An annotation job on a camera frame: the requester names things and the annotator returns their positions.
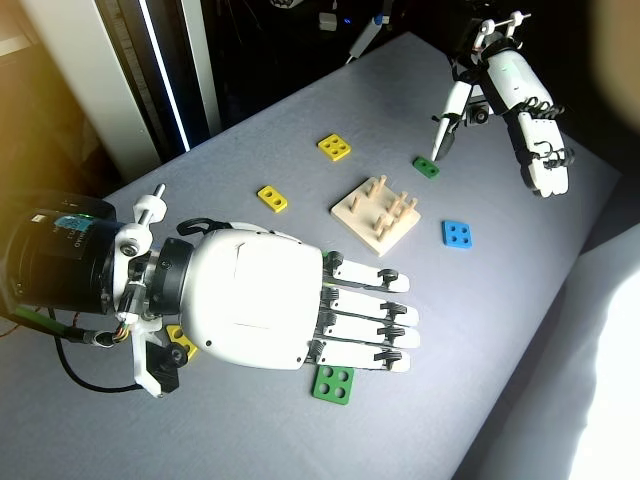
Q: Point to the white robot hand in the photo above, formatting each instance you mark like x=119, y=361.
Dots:
x=260, y=300
x=515, y=75

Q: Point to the yellow two-hole block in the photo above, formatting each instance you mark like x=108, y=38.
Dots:
x=272, y=199

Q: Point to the green four-hole block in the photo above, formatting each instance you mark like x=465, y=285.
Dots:
x=333, y=382

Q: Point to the green two-hole block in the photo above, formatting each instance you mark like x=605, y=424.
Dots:
x=426, y=168

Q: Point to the wooden peg board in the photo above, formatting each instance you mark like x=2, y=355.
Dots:
x=357, y=215

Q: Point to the yellow four-hole block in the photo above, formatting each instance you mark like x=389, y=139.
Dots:
x=334, y=148

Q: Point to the grey table cloth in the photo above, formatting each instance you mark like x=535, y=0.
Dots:
x=250, y=435

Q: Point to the white pen-shaped tool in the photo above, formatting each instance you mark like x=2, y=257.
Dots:
x=365, y=40

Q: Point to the white power adapter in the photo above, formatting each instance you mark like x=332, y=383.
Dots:
x=327, y=22

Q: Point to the white light strip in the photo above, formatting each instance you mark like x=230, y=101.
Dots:
x=165, y=75

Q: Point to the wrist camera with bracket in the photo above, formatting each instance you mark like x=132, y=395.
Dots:
x=160, y=370
x=480, y=115

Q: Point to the white frame post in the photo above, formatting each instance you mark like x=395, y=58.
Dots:
x=100, y=75

